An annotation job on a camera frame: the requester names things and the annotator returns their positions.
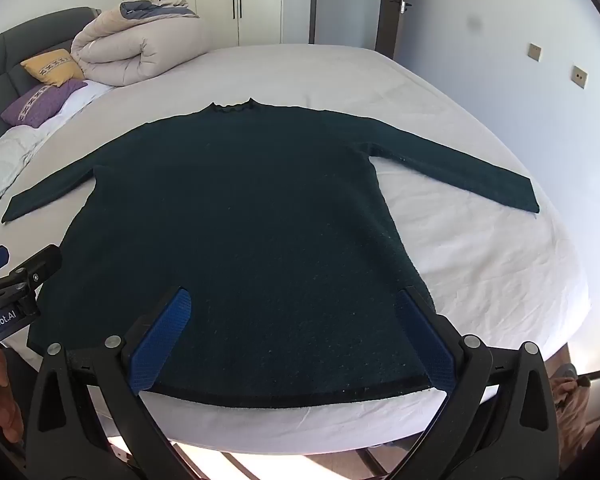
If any grey padded headboard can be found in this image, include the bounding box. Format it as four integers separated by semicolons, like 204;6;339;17
0;6;103;148

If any purple patterned pillow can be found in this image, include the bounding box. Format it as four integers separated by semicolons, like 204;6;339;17
0;79;89;129

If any brown cloth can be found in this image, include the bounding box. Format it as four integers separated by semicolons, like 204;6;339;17
550;362;594;411

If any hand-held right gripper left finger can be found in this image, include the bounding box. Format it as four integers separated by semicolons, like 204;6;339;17
26;286;195;480

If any person's left hand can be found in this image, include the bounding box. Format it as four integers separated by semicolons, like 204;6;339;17
0;346;26;444

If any dark green sweater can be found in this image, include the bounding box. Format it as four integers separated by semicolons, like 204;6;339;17
1;97;540;409

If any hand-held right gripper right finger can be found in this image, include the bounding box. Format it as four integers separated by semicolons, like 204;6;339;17
395;285;565;480

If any bed with white sheet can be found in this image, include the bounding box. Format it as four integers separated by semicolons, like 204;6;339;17
0;42;594;461

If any yellow patterned pillow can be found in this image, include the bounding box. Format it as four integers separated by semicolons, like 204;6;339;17
20;48;89;88

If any folded beige duvet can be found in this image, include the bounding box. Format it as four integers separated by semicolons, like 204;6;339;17
70;0;213;87

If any brown wooden door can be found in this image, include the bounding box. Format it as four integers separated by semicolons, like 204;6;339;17
375;0;414;59

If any white wardrobe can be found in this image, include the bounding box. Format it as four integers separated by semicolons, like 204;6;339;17
121;0;313;47

